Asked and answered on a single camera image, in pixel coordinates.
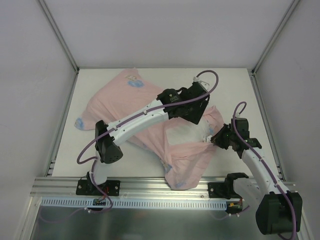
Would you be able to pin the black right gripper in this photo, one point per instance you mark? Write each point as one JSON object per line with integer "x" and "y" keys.
{"x": 222, "y": 139}

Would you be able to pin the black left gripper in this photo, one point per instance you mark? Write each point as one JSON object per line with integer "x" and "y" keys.
{"x": 196, "y": 107}

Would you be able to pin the white pillow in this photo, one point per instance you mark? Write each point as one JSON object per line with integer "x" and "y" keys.
{"x": 188, "y": 132}

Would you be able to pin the blue and pink printed pillowcase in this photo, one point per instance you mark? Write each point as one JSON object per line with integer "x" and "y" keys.
{"x": 128, "y": 92}

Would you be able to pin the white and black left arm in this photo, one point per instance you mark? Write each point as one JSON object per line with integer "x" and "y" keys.
{"x": 109, "y": 137}

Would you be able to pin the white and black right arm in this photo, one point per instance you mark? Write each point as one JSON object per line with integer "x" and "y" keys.
{"x": 277, "y": 209}

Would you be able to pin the shiny metal front plate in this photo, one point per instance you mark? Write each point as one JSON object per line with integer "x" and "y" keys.
{"x": 57, "y": 222}

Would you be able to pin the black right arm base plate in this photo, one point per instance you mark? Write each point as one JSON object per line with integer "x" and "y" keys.
{"x": 222, "y": 190}

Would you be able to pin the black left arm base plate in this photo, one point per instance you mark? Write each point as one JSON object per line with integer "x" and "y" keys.
{"x": 86, "y": 188}

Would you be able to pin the right aluminium corner post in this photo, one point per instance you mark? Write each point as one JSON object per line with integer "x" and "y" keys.
{"x": 275, "y": 35}

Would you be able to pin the aluminium corner post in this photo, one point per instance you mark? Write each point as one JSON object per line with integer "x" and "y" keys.
{"x": 275, "y": 35}
{"x": 58, "y": 34}

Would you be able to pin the white slotted cable duct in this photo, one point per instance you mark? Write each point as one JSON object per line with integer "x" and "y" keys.
{"x": 213, "y": 205}

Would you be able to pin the left aluminium corner post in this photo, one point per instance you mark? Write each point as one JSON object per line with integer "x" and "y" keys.
{"x": 58, "y": 34}

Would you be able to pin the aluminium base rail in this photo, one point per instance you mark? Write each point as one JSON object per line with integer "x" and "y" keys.
{"x": 155, "y": 188}

